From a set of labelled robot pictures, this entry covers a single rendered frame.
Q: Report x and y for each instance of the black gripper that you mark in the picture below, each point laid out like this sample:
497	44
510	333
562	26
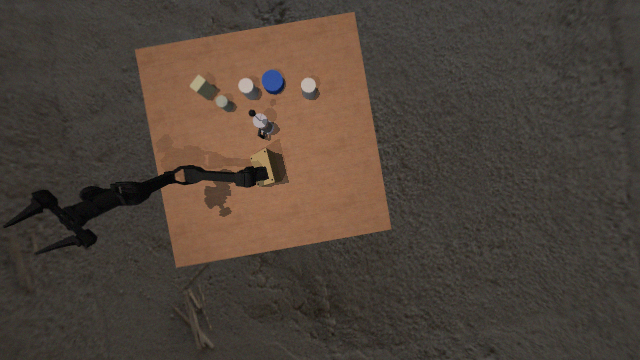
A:
79	213

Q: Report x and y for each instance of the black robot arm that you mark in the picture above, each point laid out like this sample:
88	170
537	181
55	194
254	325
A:
134	193

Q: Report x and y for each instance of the blue short cylinder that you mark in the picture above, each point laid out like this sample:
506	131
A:
272	81

